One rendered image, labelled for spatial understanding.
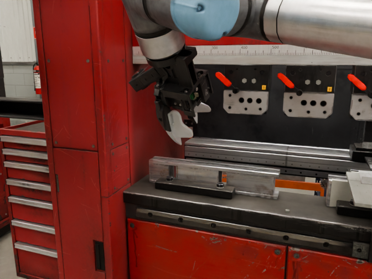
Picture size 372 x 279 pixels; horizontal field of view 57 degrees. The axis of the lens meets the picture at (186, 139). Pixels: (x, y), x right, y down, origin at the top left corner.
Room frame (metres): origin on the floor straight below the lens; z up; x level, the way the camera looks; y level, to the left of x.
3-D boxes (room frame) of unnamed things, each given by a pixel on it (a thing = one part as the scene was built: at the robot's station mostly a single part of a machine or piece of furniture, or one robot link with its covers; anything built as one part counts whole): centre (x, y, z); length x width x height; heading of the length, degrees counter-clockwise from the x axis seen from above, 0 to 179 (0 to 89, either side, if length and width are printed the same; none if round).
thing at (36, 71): (5.93, 2.53, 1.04); 0.18 x 0.17 x 0.56; 74
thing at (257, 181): (1.23, -0.10, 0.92); 0.50 x 0.06 x 0.10; 70
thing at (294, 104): (1.12, -0.40, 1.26); 0.15 x 0.09 x 0.17; 70
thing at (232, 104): (1.19, -0.21, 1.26); 0.15 x 0.09 x 0.17; 70
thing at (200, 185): (1.20, -0.03, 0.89); 0.30 x 0.05 x 0.03; 70
